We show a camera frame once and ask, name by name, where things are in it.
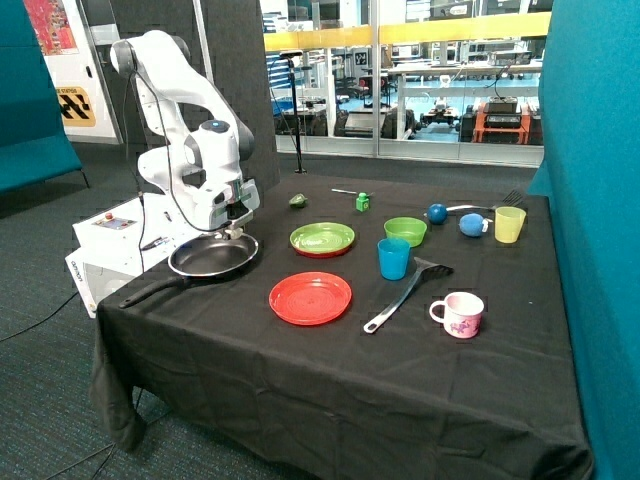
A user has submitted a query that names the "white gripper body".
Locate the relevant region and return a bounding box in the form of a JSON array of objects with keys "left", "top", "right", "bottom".
[{"left": 207, "top": 178, "right": 260, "bottom": 231}]

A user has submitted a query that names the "green pepper toy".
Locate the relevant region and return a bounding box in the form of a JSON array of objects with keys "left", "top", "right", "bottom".
[{"left": 288, "top": 193, "right": 308, "bottom": 209}]

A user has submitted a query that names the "white garlic toy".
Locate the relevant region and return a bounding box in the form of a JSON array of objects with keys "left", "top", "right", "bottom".
[{"left": 229, "top": 229, "right": 243, "bottom": 240}]

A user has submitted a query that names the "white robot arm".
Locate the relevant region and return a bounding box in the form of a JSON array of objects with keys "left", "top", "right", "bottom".
[{"left": 110, "top": 30, "right": 260, "bottom": 233}]

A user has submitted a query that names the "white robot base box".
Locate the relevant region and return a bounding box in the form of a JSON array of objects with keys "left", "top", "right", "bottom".
[{"left": 65, "top": 193, "right": 200, "bottom": 318}]

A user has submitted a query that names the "black frying pan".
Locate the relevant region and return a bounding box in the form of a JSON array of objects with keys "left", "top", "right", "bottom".
[{"left": 119, "top": 233, "right": 259, "bottom": 309}]

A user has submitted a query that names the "small metal spoon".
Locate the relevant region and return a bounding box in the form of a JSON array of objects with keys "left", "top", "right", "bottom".
[{"left": 331, "top": 188, "right": 359, "bottom": 196}]

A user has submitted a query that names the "red plate under green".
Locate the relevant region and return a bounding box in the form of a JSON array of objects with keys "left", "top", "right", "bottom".
[{"left": 293, "top": 245, "right": 351, "bottom": 259}]

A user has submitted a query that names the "green cube toy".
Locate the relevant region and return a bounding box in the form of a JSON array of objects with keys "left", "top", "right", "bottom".
[{"left": 355, "top": 192, "right": 370, "bottom": 212}]

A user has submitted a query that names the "blue cup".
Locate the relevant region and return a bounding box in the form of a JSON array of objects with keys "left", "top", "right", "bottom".
[{"left": 377, "top": 238, "right": 411, "bottom": 281}]

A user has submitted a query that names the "black tripod stand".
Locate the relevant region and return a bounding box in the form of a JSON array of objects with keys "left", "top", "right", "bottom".
[{"left": 279, "top": 49, "right": 307, "bottom": 174}]

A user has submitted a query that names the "green bowl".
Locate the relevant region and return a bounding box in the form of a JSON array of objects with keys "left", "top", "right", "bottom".
[{"left": 384, "top": 217, "right": 428, "bottom": 247}]

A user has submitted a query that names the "black tablecloth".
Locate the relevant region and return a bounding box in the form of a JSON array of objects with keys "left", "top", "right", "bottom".
[{"left": 90, "top": 174, "right": 595, "bottom": 479}]

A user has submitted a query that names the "yellow black sign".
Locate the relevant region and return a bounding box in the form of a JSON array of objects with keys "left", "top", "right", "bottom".
[{"left": 56, "top": 86, "right": 96, "bottom": 128}]

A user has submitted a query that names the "black spatula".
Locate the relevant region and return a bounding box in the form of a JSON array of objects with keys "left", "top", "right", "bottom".
[{"left": 363, "top": 257, "right": 454, "bottom": 334}]

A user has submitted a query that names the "dark blue ball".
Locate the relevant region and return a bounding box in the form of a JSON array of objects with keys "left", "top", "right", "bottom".
[{"left": 426, "top": 203, "right": 448, "bottom": 225}]

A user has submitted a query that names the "teal sofa left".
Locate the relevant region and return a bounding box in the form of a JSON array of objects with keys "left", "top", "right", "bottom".
[{"left": 0, "top": 1, "right": 83, "bottom": 193}]

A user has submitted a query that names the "light blue ball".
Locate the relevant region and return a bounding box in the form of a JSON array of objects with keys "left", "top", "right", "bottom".
[{"left": 459, "top": 213, "right": 487, "bottom": 238}]

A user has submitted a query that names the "pink white mug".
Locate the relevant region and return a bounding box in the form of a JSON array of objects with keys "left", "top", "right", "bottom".
[{"left": 429, "top": 291, "right": 485, "bottom": 339}]

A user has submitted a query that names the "red poster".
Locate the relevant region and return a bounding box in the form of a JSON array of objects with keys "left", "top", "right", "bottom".
[{"left": 23, "top": 0, "right": 79, "bottom": 57}]

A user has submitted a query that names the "yellow cup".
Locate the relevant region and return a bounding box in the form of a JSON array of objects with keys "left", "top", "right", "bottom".
[{"left": 494, "top": 206, "right": 527, "bottom": 244}]

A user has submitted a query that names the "metal fork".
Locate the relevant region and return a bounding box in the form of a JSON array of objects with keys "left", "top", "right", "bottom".
[{"left": 446, "top": 190, "right": 524, "bottom": 212}]

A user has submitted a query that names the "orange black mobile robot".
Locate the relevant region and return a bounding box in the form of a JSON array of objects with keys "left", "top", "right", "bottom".
[{"left": 472, "top": 97, "right": 531, "bottom": 145}]

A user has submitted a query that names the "teal partition right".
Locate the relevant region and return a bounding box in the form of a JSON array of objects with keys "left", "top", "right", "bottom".
[{"left": 530, "top": 1, "right": 639, "bottom": 479}]

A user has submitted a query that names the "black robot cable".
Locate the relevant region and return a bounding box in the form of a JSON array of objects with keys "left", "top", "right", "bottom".
[{"left": 0, "top": 42, "right": 221, "bottom": 344}]

